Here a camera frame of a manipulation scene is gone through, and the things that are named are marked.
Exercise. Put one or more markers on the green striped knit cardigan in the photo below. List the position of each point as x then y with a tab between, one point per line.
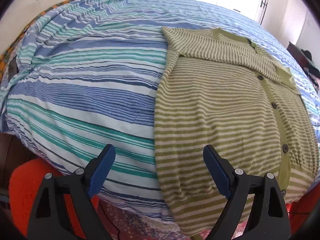
224	90

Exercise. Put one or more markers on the floral patterned fabric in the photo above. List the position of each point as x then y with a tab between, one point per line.
122	224

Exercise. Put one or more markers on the orange red blanket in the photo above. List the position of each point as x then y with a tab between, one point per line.
23	187

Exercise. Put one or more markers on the blue striped bed sheet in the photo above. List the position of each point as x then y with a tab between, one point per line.
88	74

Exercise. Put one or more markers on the dark wooden dresser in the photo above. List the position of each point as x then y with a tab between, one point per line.
299	56

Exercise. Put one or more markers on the orange patterned mattress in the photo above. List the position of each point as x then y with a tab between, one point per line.
20	15

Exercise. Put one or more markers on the pile of clothes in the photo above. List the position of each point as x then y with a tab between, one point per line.
314	75

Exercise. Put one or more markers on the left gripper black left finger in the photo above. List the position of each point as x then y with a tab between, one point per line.
49	217

